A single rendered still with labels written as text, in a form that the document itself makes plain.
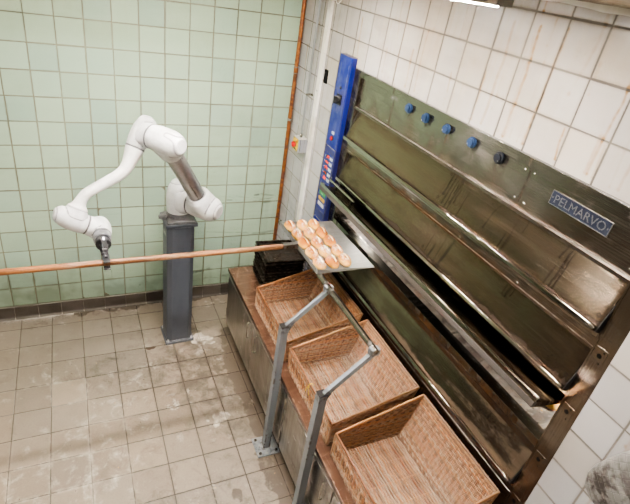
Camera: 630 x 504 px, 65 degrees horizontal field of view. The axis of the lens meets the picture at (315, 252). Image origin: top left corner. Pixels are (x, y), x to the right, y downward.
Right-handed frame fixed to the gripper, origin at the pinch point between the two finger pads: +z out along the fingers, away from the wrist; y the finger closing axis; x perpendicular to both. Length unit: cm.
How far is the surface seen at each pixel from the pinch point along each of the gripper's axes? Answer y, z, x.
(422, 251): -28, 61, -136
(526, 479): 20, 153, -137
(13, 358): 120, -78, 58
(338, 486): 61, 110, -84
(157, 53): -73, -123, -45
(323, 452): 61, 91, -85
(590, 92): -117, 110, -137
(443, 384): 21, 100, -136
